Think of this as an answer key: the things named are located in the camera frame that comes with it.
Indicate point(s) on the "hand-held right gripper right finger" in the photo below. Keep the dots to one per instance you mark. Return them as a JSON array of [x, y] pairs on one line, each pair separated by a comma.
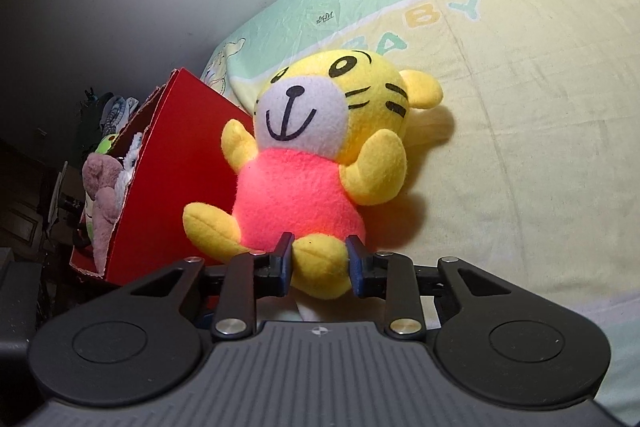
[[354, 268]]

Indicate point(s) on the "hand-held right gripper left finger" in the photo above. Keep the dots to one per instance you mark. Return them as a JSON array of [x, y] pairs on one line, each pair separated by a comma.
[[286, 268]]

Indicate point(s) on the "yellow tiger plush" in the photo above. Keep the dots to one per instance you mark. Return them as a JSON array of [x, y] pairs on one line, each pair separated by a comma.
[[300, 187]]

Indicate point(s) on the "red cardboard box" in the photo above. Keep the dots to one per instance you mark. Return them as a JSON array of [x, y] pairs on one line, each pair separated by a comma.
[[175, 157]]

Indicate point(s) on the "white plush with plaid ears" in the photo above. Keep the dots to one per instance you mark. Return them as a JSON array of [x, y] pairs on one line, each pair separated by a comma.
[[130, 157]]

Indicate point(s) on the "brown teddy bear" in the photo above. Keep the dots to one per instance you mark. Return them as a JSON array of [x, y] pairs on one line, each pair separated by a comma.
[[102, 207]]

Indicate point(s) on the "green frog plush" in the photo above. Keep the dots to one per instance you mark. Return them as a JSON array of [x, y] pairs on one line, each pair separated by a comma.
[[106, 143]]

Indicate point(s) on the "patterned folded cloth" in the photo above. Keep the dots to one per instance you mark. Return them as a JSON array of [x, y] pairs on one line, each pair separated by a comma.
[[117, 109]]

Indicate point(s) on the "printed bed sheet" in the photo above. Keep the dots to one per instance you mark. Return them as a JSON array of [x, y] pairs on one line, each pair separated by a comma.
[[525, 107]]

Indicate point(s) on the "dark furniture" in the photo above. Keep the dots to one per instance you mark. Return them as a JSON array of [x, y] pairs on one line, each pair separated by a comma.
[[17, 297]]

